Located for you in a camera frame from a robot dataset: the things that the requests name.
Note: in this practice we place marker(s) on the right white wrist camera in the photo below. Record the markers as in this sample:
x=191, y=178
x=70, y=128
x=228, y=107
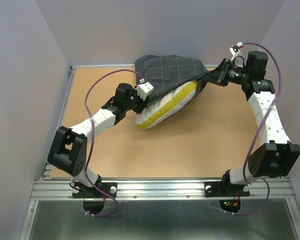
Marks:
x=235, y=50

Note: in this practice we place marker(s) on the metal front panel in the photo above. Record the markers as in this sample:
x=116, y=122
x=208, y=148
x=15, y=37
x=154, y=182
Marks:
x=163, y=220

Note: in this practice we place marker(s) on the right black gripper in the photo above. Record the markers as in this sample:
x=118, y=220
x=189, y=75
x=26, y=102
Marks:
x=221, y=72

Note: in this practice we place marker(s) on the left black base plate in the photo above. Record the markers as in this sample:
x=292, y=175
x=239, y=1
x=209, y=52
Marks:
x=80, y=191

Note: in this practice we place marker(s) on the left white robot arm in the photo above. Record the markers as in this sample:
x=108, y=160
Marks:
x=72, y=147

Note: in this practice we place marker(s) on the dark grey checked pillowcase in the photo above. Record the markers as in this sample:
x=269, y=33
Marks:
x=168, y=72

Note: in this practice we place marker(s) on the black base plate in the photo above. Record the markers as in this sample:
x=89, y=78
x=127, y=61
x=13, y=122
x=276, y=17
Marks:
x=215, y=189
x=80, y=191

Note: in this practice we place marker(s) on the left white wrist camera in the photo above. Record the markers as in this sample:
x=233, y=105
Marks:
x=144, y=89

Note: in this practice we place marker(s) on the aluminium frame rail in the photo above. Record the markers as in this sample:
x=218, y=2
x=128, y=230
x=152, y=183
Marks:
x=161, y=189

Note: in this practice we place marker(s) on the white pillow yellow edge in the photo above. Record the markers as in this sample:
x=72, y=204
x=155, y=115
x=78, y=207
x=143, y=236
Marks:
x=167, y=106

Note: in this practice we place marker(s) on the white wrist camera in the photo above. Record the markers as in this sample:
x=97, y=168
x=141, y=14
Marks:
x=235, y=50
x=144, y=89

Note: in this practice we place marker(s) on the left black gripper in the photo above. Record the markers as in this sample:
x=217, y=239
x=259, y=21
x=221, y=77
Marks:
x=142, y=104

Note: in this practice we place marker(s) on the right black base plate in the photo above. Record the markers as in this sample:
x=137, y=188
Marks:
x=215, y=189

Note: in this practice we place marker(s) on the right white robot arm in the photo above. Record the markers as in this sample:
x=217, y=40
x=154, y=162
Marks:
x=276, y=154

